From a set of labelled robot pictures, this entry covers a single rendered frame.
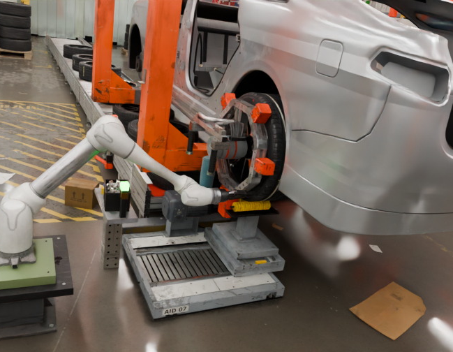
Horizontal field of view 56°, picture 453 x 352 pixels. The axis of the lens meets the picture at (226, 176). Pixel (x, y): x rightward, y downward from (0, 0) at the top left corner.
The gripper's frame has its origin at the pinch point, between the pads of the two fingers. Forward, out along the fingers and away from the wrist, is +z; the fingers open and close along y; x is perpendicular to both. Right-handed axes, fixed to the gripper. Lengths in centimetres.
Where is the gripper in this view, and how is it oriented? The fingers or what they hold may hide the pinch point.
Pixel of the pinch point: (250, 193)
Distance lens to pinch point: 247.5
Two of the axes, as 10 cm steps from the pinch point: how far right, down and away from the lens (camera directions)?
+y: 4.0, -3.8, -8.3
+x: -1.9, -9.2, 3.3
